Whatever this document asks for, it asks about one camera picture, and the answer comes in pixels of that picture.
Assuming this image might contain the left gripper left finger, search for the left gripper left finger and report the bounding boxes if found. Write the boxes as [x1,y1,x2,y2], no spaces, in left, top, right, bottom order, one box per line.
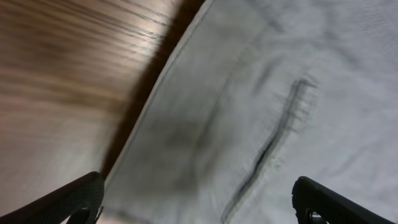
[1,172,104,224]

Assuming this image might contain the grey shorts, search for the grey shorts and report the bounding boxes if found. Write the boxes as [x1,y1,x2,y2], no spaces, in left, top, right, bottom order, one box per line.
[103,0,397,223]

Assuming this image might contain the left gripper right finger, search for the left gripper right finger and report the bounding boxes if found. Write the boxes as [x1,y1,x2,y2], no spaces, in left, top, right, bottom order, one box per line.
[292,176,394,224]

